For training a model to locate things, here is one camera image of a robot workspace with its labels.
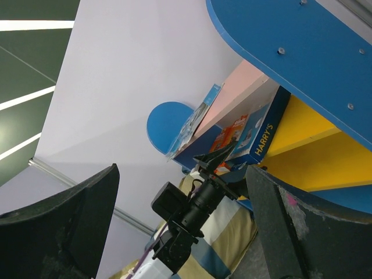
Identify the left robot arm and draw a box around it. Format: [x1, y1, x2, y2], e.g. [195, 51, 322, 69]
[127, 140, 238, 278]

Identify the checked beige blue pillow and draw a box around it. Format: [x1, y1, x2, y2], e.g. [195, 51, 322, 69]
[109, 174, 259, 279]

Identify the clear blister razor pack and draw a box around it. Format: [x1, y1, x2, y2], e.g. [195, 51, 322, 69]
[180, 84, 222, 147]
[166, 128, 192, 161]

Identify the blue razor box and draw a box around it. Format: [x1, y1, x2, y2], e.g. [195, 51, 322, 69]
[227, 86, 291, 170]

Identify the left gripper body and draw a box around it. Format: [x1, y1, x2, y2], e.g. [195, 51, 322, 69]
[183, 170, 238, 230]

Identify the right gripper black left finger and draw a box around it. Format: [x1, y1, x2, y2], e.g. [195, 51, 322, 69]
[1, 164, 120, 278]

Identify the blue shelf with coloured boards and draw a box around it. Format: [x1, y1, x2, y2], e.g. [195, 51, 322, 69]
[146, 0, 372, 216]

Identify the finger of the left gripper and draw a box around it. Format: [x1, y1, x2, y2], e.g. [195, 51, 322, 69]
[193, 142, 235, 171]

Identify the orange Gillette Fusion5 box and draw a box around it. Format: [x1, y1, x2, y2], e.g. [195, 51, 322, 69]
[209, 127, 230, 153]

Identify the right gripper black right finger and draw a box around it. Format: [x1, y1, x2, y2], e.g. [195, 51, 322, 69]
[245, 166, 371, 278]

